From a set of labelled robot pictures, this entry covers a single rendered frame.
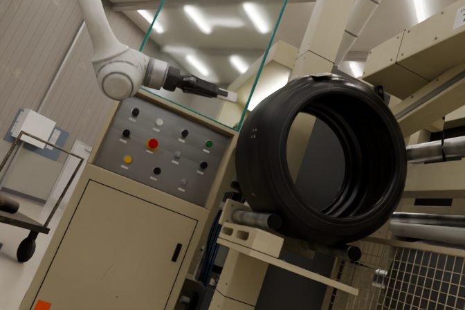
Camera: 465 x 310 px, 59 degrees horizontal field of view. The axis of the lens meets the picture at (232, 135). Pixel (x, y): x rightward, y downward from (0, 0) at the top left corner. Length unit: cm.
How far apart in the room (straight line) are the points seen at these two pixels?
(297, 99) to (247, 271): 68
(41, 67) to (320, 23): 1164
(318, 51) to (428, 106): 50
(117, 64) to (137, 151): 79
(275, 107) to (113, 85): 49
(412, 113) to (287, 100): 61
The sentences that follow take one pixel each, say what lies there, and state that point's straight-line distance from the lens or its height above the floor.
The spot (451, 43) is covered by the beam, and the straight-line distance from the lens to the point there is 154.
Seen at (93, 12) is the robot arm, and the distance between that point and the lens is 112.
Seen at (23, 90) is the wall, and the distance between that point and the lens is 1287.
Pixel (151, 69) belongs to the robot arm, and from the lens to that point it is 124.
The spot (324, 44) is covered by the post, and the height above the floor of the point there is 171.
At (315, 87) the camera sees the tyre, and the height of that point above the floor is 133.
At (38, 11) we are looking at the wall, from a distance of 1311.
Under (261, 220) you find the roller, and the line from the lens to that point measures 126.
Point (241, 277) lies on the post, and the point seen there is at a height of 70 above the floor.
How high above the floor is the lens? 79
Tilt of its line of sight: 14 degrees up
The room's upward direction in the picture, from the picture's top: 21 degrees clockwise
